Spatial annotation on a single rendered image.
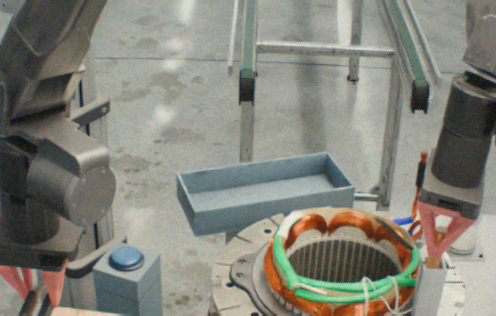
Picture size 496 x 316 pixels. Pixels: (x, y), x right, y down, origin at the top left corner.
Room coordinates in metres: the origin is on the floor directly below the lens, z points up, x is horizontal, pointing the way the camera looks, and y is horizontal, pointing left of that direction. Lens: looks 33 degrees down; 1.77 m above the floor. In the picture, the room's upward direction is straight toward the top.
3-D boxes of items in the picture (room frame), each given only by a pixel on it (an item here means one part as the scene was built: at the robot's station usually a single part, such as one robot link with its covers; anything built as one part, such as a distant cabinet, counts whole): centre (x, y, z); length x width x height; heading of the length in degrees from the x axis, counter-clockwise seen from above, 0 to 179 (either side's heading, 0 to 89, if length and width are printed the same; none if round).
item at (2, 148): (0.67, 0.17, 1.36); 0.07 x 0.06 x 0.07; 50
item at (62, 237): (0.68, 0.17, 1.29); 0.10 x 0.07 x 0.07; 83
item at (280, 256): (0.81, -0.09, 1.15); 0.15 x 0.04 x 0.02; 171
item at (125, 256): (0.94, 0.11, 1.04); 0.04 x 0.04 x 0.01
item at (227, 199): (1.10, -0.08, 0.92); 0.25 x 0.11 x 0.28; 106
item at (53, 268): (0.68, 0.17, 1.22); 0.07 x 0.07 x 0.09; 83
